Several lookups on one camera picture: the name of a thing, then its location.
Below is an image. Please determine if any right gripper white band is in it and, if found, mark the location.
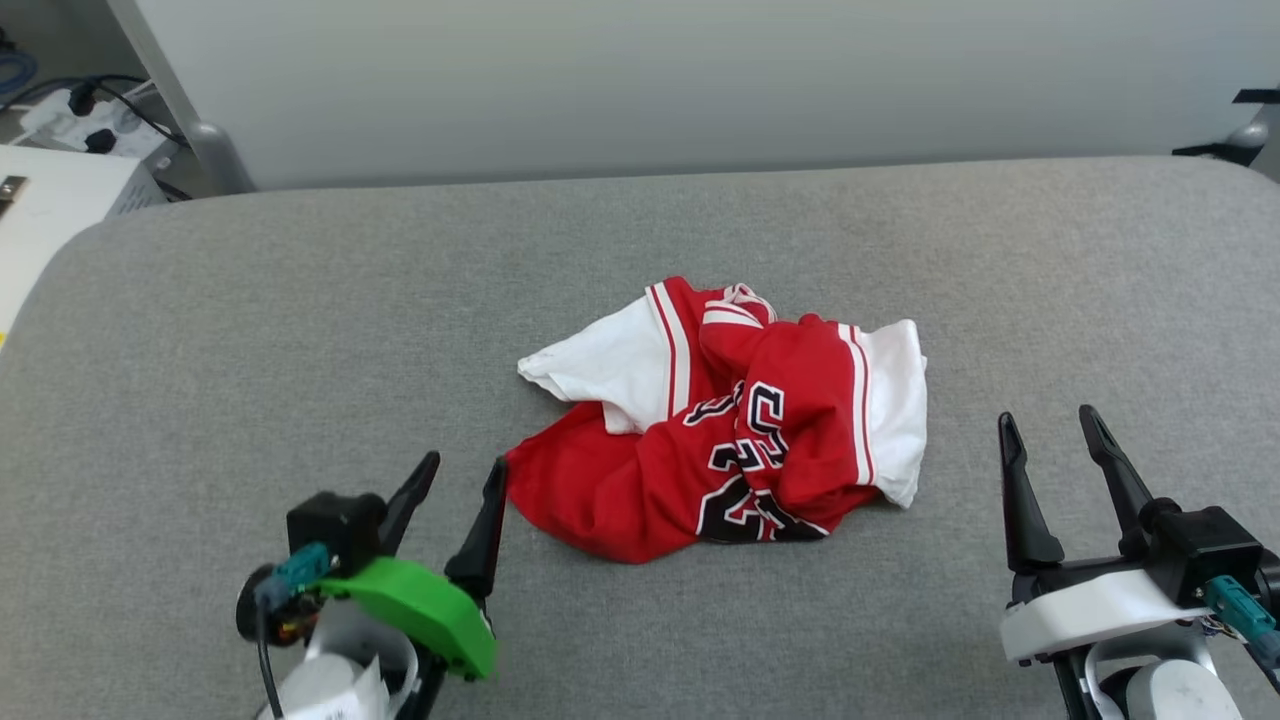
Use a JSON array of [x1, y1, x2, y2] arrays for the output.
[[997, 404, 1216, 720]]

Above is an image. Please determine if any grey metal frame post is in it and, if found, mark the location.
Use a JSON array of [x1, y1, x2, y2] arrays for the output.
[[104, 0, 257, 197]]

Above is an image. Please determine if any blue cable coil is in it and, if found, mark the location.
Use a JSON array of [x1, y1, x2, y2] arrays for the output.
[[0, 45, 39, 99]]

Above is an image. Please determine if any white power strip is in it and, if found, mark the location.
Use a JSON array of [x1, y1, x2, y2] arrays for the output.
[[18, 86, 169, 161]]

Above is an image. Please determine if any white box cabinet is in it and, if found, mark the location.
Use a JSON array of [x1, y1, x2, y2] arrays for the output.
[[0, 145, 169, 336]]

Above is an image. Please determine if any grey metal stand foot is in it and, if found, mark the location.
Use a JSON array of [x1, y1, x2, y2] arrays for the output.
[[1225, 104, 1280, 183]]

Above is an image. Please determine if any right teal connector cable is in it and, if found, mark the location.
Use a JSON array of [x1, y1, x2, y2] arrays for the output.
[[1203, 576, 1280, 693]]

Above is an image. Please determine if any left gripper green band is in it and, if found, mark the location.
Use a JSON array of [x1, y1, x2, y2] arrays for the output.
[[318, 451, 510, 720]]

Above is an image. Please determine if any left teal connector black cable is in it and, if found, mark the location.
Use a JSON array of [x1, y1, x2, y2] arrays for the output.
[[253, 543, 332, 720]]

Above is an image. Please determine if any black power cable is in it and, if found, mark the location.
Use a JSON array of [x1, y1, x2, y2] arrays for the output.
[[0, 74, 193, 201]]

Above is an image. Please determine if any red white basketball jersey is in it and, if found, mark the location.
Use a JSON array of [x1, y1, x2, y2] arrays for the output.
[[505, 277, 929, 565]]

